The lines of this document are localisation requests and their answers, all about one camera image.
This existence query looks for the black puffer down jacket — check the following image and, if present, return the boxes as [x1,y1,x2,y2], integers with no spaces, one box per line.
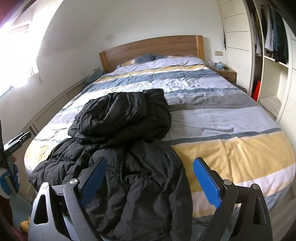
[29,89,193,240]

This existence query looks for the red sleeve forearm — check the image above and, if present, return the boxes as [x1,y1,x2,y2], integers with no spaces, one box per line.
[0,196,14,232]

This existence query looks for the hanging clothes in wardrobe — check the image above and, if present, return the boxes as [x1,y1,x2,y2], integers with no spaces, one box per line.
[253,1,288,65]

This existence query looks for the left gloved hand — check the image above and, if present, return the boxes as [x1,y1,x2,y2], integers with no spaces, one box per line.
[0,156,20,199]

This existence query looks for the bright window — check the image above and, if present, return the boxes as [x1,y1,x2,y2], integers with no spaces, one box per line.
[1,1,46,96]

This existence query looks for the striped duvet on bed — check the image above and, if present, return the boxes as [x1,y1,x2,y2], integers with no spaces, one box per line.
[24,58,295,218]

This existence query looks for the blue cloth beside bed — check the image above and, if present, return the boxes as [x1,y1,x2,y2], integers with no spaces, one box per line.
[85,70,105,86]

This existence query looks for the folded linens on shelf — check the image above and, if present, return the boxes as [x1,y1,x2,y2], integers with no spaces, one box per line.
[258,96,281,120]

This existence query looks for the red object in wardrobe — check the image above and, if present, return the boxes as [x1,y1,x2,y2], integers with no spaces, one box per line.
[251,80,261,101]

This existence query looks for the wooden nightstand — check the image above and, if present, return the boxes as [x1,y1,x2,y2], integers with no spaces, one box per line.
[209,67,237,84]

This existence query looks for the items on nightstand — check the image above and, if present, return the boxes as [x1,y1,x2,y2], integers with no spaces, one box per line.
[208,60,230,71]

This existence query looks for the blue striped pillow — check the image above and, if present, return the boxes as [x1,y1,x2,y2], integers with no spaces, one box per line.
[116,53,176,69]

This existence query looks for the white wardrobe with open shelves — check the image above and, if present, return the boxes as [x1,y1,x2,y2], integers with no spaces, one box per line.
[218,1,295,147]

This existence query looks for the wooden bed headboard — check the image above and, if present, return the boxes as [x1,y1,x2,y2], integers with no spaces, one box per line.
[99,35,205,72]

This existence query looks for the low wall panel cabinet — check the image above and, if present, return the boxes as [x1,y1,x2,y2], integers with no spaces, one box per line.
[22,76,89,138]

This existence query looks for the beige wall switch plate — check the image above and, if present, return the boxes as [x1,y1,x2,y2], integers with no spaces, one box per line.
[215,51,223,56]

